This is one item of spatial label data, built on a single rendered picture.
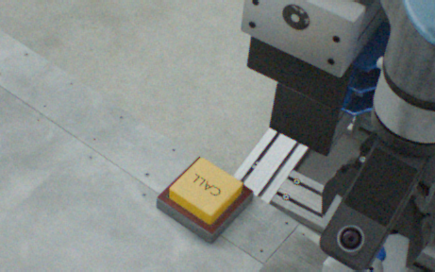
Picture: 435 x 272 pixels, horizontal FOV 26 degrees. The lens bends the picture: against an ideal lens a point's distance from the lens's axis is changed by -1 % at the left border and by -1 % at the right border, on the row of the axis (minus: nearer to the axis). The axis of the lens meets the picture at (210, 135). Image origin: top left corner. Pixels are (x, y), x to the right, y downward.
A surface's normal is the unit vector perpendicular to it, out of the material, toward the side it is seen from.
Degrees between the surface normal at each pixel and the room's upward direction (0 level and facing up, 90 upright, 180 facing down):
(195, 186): 0
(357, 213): 33
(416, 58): 90
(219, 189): 0
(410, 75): 91
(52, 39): 0
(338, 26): 90
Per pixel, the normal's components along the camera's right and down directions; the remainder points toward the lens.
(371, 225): -0.24, -0.20
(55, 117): 0.07, -0.64
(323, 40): -0.52, 0.63
